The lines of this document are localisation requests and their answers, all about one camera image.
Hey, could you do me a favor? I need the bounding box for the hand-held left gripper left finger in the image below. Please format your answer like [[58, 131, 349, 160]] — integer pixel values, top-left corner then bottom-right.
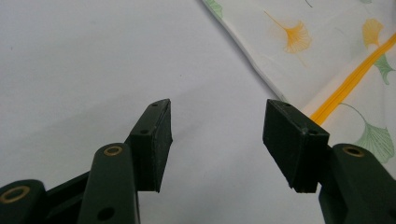
[[124, 98, 174, 193]]

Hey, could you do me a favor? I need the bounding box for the white foam board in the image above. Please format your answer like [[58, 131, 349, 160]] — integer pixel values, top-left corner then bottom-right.
[[0, 0, 396, 224]]

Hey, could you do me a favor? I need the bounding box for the white leaf-print zippered laundry bag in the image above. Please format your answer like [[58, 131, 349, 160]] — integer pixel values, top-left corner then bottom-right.
[[201, 0, 396, 165]]

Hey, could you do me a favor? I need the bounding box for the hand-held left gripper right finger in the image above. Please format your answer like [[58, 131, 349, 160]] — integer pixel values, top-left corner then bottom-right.
[[262, 98, 331, 194]]

